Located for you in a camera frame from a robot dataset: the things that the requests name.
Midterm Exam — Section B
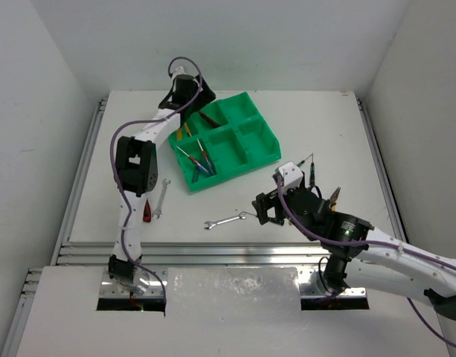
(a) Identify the red utility knife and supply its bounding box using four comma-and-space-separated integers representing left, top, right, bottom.
142, 201, 152, 223
198, 111, 221, 129

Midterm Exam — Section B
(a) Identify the small yellow utility knife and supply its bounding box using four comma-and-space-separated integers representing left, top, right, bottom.
184, 122, 192, 137

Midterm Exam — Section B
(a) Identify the blue screwdriver red collar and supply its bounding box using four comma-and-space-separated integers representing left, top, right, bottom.
176, 146, 211, 176

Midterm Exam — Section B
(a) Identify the silver wrench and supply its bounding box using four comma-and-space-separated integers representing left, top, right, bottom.
204, 211, 247, 231
152, 178, 171, 219

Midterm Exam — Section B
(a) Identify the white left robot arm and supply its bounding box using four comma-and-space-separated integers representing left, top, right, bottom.
108, 74, 216, 287

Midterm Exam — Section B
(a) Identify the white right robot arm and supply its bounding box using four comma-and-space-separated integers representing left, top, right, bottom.
252, 187, 456, 321

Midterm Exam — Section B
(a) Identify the yellow pliers right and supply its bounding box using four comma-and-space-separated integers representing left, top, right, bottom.
329, 187, 341, 210

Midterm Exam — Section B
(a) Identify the green six-compartment tray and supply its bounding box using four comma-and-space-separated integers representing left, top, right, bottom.
169, 91, 281, 193

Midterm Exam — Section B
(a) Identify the white foreground cover panel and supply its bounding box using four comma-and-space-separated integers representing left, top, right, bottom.
18, 266, 448, 356

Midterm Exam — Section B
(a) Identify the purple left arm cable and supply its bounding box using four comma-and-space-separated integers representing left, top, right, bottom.
109, 56, 205, 309

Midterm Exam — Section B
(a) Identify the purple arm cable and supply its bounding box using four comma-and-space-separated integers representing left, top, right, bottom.
274, 174, 456, 353
109, 56, 205, 309

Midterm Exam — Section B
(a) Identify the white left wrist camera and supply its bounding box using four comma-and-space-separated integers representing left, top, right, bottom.
170, 65, 186, 78

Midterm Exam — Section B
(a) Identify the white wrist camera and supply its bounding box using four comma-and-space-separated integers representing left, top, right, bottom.
170, 65, 186, 78
273, 161, 304, 194

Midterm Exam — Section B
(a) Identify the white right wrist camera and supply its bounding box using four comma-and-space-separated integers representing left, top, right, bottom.
273, 161, 304, 194

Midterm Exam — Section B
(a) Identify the aluminium front rail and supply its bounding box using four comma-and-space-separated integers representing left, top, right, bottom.
51, 242, 328, 266

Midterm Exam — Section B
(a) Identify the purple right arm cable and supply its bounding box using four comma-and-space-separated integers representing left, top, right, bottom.
274, 174, 456, 353

